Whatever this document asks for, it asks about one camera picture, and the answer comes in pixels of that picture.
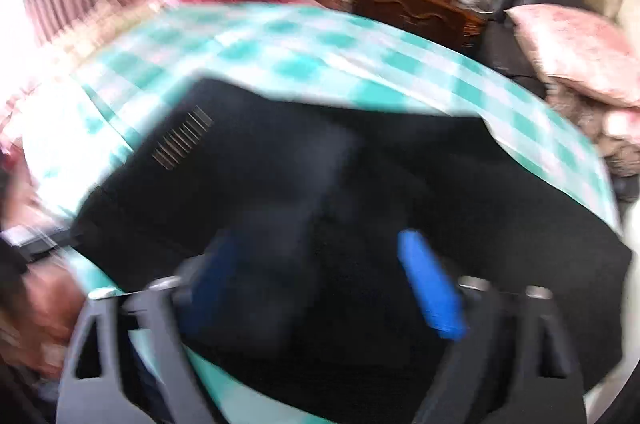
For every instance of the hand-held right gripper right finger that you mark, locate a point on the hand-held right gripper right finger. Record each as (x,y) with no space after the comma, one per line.
(430,284)

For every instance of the black pants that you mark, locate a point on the black pants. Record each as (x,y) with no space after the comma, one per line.
(325,184)

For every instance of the pink floral pillow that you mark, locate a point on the pink floral pillow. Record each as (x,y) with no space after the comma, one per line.
(625,126)
(575,43)

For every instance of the teal white checkered tablecloth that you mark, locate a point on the teal white checkered tablecloth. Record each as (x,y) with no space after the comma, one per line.
(310,48)

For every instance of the carved wooden nightstand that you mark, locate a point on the carved wooden nightstand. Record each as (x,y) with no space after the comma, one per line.
(415,8)

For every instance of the beige plaid blanket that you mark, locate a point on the beige plaid blanket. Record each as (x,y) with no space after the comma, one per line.
(580,118)

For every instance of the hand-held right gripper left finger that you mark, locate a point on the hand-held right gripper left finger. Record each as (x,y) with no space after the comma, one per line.
(210,294)

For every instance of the black leather sofa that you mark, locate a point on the black leather sofa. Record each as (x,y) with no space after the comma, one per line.
(505,43)

